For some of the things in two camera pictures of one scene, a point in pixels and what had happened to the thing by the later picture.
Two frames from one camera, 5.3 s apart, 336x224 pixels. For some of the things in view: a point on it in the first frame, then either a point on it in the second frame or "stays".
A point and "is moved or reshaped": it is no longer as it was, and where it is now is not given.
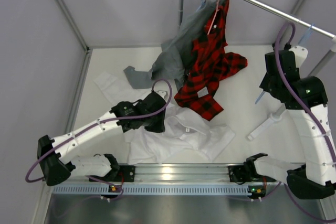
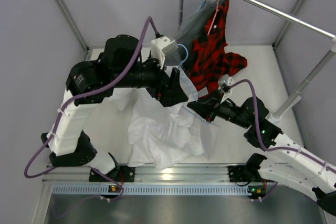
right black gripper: x=265 y=83 → x=202 y=108
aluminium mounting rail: x=173 y=173 stays
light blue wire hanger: x=304 y=36 → x=179 y=67
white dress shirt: x=183 y=134 is moved or reshaped
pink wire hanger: x=217 y=9 stays
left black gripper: x=160 y=128 → x=166 y=88
